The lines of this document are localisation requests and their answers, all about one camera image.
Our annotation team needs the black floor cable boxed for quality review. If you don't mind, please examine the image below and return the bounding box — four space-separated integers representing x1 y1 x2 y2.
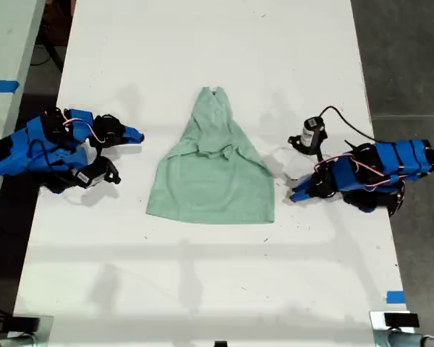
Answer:
31 34 65 73

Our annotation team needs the black camera cable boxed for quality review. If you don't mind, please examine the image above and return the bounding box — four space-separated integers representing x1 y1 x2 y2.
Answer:
318 106 377 142

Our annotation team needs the black camera box with white label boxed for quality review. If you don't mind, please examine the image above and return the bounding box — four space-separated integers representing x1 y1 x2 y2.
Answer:
71 158 122 189
288 116 328 162

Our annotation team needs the small black box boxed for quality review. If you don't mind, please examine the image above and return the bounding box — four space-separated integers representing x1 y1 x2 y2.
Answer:
383 312 420 328
11 315 41 334

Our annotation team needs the pale green t-shirt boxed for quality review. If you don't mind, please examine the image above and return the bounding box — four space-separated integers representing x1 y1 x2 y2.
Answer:
145 85 276 226

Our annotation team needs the white mounting plate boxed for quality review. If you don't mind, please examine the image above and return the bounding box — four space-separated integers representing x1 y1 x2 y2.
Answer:
369 310 412 330

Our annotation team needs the small blue tape square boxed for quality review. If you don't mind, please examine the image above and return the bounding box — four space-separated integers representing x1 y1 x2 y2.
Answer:
386 289 407 305

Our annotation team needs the pale grey side table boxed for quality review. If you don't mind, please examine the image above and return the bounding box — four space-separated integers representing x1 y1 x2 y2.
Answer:
0 0 47 227

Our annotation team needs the grey metal pipe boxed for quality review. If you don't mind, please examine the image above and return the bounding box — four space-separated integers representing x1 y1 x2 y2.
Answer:
373 329 434 347
0 332 54 347

